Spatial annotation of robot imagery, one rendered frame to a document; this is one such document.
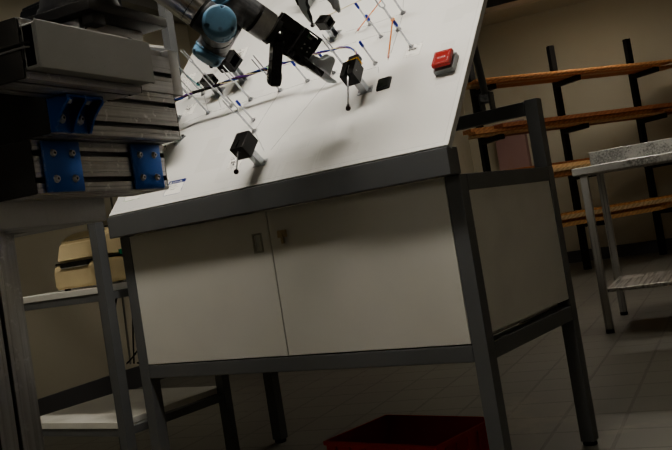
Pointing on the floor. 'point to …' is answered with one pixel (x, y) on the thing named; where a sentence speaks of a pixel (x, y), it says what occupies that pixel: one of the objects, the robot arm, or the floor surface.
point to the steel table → (636, 156)
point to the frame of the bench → (492, 391)
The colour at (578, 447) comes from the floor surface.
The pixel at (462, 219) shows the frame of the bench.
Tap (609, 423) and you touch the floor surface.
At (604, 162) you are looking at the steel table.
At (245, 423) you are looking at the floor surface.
